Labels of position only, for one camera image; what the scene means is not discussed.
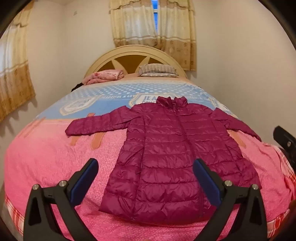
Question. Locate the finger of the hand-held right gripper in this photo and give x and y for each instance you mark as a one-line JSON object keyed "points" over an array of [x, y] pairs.
{"points": [[283, 139]]}

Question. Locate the grey checked pillow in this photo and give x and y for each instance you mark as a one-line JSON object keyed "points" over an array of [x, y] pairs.
{"points": [[157, 69]]}

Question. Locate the pink and blue printed blanket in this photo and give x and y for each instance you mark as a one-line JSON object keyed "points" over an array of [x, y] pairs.
{"points": [[57, 150]]}

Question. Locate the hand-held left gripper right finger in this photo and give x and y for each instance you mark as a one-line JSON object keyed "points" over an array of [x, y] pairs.
{"points": [[208, 183]]}

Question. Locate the folded pink floral quilt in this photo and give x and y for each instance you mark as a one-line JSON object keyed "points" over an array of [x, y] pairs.
{"points": [[104, 76]]}

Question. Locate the dark cloth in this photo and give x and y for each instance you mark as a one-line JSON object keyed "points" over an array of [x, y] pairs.
{"points": [[77, 87]]}

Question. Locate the red plaid bed sheet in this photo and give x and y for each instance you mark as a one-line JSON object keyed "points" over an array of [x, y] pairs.
{"points": [[13, 213]]}

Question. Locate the cream wooden headboard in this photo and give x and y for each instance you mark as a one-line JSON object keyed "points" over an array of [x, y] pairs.
{"points": [[129, 54]]}

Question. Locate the beige patterned side curtain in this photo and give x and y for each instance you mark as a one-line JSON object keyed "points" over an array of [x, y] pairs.
{"points": [[16, 76]]}

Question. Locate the magenta puffer jacket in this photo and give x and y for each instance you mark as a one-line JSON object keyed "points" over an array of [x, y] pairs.
{"points": [[166, 150]]}

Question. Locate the beige patterned window curtain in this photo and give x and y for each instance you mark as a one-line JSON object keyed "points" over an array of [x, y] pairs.
{"points": [[175, 34]]}

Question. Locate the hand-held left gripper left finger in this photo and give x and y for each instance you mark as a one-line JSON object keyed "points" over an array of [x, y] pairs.
{"points": [[83, 183]]}

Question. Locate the window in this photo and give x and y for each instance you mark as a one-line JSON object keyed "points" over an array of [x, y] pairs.
{"points": [[155, 16]]}

